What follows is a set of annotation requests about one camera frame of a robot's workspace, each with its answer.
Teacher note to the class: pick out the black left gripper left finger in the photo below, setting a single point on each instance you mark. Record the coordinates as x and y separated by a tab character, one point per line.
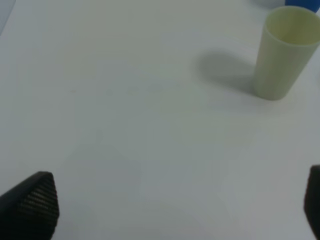
30	210

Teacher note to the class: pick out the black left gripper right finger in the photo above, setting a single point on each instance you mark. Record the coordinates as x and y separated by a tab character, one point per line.
312	200

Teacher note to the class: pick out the cream plastic cup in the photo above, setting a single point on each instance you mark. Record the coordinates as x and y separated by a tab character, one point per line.
290	37

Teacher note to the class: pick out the blue white paper cup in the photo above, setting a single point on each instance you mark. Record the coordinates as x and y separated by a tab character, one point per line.
312	5

